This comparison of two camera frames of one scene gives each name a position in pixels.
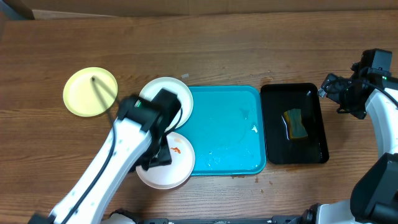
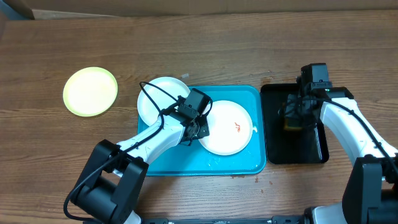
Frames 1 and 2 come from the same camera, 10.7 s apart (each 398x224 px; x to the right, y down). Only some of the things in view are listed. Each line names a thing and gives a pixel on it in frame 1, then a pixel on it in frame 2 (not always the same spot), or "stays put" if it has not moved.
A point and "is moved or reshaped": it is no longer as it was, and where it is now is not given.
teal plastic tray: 227,129 stays put
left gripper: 165,155 -> 204,127
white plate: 175,86 stays put
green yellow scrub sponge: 293,118 is moved or reshaped
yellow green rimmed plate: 80,96 stays put
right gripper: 335,96 -> 293,112
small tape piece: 185,75 stays put
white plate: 169,175 -> 230,128
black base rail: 275,220 stays put
